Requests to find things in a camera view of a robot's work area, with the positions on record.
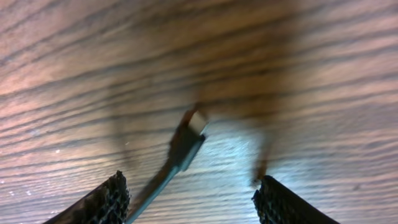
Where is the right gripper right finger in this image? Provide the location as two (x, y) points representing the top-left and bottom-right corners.
(252, 175), (339, 224)

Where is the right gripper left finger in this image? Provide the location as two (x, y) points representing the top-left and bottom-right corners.
(44, 170), (130, 224)

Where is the black USB charging cable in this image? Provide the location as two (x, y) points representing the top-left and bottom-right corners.
(124, 107), (210, 224)

